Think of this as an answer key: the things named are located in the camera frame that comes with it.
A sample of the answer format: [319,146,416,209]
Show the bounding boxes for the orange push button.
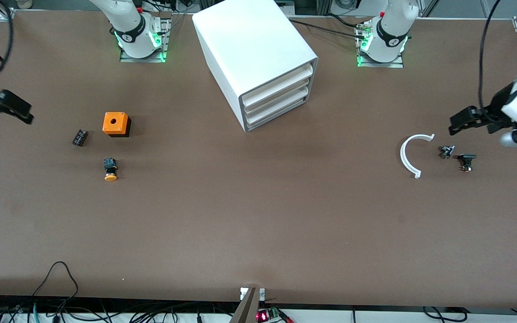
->
[103,157,119,182]

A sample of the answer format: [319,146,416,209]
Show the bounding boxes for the orange push-button box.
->
[102,112,132,138]

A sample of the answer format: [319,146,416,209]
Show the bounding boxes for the circuit board with red LED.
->
[256,306,295,323]

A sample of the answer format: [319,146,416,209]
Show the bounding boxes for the black switch component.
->
[458,154,478,172]

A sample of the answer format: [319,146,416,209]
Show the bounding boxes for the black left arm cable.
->
[478,0,501,113]

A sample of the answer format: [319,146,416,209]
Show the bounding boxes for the white semicircular bracket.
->
[400,134,435,179]

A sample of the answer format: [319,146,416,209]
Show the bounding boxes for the thin black looped cable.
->
[32,261,79,299]

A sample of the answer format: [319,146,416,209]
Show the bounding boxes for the black cable on table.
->
[288,14,371,39]

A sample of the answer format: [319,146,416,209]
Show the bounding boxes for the black cable loop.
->
[422,306,468,323]

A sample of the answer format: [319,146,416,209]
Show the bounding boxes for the grey camera mount bar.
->
[229,287,266,323]

